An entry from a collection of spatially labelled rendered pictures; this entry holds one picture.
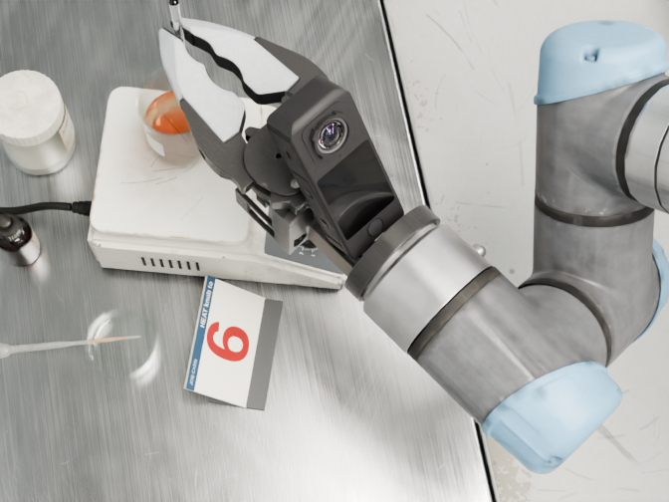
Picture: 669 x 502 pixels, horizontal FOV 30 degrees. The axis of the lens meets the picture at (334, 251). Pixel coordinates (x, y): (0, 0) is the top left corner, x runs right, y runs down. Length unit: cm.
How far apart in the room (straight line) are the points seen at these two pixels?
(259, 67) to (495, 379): 24
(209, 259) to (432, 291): 27
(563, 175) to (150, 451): 41
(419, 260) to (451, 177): 33
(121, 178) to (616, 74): 40
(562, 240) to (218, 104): 23
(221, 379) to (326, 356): 9
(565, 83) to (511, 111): 35
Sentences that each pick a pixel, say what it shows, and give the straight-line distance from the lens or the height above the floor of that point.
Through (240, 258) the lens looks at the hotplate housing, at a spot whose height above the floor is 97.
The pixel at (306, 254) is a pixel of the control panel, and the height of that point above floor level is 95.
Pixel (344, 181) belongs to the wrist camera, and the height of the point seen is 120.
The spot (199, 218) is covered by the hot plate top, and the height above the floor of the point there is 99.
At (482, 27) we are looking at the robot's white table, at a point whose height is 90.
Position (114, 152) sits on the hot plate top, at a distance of 96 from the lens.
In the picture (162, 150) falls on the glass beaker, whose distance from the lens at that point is 92.
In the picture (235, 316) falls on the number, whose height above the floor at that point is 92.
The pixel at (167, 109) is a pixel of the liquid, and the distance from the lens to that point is 93.
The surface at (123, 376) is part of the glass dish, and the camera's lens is 98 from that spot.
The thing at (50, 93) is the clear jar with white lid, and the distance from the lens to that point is 100.
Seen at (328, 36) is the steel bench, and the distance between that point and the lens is 110.
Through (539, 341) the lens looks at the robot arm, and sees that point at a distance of 73.
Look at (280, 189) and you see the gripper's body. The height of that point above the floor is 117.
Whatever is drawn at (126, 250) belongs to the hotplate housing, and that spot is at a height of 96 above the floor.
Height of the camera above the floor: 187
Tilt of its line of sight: 71 degrees down
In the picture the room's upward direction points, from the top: 7 degrees clockwise
